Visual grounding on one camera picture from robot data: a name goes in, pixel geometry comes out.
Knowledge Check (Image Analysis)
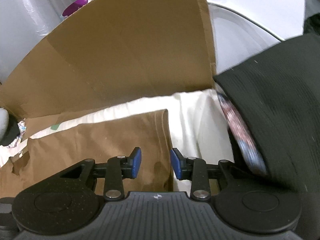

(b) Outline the brown t-shirt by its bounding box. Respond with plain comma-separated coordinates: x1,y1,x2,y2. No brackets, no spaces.
1,109,174,197

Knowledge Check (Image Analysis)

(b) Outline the white patterned bed sheet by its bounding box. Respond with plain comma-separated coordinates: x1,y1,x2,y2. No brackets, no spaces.
1,89,233,191

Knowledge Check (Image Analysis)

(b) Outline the colourful patterned cloth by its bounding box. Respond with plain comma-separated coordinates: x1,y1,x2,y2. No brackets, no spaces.
7,120,27,148

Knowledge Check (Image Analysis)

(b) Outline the black knitted garment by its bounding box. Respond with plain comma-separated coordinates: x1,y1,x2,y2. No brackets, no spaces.
214,34,319,193

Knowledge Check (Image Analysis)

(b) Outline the light blue neck pillow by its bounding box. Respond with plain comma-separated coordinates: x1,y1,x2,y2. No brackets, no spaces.
0,108,9,140

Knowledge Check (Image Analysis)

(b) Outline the brown cardboard panel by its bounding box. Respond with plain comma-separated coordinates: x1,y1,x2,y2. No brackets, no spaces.
1,0,215,120

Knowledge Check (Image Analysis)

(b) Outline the purple white detergent bag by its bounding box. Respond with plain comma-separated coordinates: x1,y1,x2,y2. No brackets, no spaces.
62,0,88,17

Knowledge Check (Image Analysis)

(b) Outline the patterned strap band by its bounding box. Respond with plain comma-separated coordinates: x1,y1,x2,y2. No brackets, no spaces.
217,92,267,176

